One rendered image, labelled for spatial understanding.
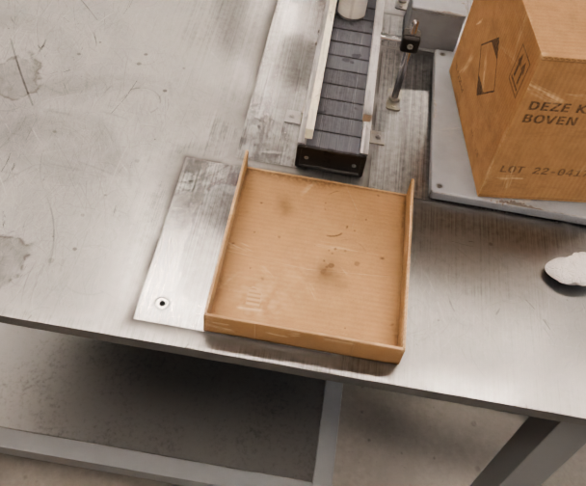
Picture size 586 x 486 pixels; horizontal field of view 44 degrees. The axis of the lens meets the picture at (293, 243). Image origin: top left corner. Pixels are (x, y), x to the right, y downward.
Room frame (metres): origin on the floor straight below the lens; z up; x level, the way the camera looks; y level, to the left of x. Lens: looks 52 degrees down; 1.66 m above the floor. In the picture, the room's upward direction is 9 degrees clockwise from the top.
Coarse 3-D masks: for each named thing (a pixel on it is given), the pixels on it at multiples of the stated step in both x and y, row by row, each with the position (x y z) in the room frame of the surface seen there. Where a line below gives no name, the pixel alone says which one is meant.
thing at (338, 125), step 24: (336, 24) 1.11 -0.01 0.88; (360, 24) 1.12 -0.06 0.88; (336, 48) 1.04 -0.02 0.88; (360, 48) 1.05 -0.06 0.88; (336, 72) 0.98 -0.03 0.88; (360, 72) 0.99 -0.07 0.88; (336, 96) 0.92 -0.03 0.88; (360, 96) 0.93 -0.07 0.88; (336, 120) 0.86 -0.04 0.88; (360, 120) 0.87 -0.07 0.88; (312, 144) 0.80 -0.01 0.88; (336, 144) 0.81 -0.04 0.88
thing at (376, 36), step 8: (384, 0) 1.08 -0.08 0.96; (376, 8) 1.06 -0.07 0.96; (376, 16) 1.03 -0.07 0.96; (376, 24) 1.01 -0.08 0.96; (376, 32) 0.99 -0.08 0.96; (376, 40) 0.97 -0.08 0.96; (376, 48) 0.95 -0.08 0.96; (376, 56) 0.93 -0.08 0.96; (376, 64) 0.91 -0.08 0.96; (368, 72) 0.89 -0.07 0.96; (376, 72) 0.89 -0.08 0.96; (368, 80) 0.87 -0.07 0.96; (368, 88) 0.85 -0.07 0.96; (368, 96) 0.83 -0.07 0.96; (368, 104) 0.82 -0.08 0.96; (368, 112) 0.80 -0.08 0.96; (368, 120) 0.79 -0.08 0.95
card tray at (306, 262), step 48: (240, 192) 0.72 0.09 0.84; (288, 192) 0.74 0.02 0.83; (336, 192) 0.75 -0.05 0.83; (384, 192) 0.77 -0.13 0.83; (240, 240) 0.63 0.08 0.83; (288, 240) 0.64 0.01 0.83; (336, 240) 0.66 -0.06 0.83; (384, 240) 0.67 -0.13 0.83; (240, 288) 0.55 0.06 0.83; (288, 288) 0.56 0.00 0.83; (336, 288) 0.57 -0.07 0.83; (384, 288) 0.59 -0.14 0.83; (240, 336) 0.48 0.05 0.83; (288, 336) 0.48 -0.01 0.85; (336, 336) 0.48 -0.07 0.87; (384, 336) 0.51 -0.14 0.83
